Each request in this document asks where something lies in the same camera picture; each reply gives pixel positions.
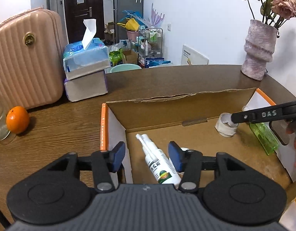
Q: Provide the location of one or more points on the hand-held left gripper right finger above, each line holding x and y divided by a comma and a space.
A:
175, 156

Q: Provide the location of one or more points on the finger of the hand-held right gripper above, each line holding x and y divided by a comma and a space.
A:
258, 114

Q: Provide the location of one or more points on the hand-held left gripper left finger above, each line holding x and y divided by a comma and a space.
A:
119, 154

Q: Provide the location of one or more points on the white spray bottle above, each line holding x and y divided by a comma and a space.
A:
160, 166

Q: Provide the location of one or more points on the white tape roll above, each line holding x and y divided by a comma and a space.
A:
223, 130

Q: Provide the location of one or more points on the cardboard box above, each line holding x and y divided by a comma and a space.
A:
162, 115

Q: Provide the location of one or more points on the green transparent bottle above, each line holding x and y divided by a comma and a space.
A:
265, 137

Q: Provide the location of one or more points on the pink textured vase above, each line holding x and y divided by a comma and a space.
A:
259, 50

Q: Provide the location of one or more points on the white purple tissue pack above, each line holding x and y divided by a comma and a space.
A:
86, 86

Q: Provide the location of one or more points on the white plastic bag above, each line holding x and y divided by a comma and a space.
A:
292, 211

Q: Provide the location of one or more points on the green plastic basin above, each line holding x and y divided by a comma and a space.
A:
125, 67

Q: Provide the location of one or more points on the blue white packs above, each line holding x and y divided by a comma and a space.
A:
157, 63

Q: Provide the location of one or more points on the green snack packet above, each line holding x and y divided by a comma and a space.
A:
115, 56

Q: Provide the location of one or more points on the small brown carton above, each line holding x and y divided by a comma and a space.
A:
130, 56

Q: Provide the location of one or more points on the blue tissue pack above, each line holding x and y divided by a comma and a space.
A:
86, 57

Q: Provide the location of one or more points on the orange fruit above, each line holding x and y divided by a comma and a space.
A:
17, 120

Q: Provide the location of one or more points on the dried pink roses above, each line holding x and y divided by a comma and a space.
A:
283, 4

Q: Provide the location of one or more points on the metal trolley rack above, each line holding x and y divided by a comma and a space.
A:
152, 41

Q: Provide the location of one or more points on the pink pot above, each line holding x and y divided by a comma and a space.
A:
132, 35

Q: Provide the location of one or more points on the pink ribbed suitcase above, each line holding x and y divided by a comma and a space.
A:
25, 65

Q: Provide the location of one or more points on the purple feather decoration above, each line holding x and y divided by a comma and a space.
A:
157, 16

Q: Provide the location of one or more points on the dark brown door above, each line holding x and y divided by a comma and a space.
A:
75, 16

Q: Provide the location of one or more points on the white wall socket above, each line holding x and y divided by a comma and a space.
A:
169, 27

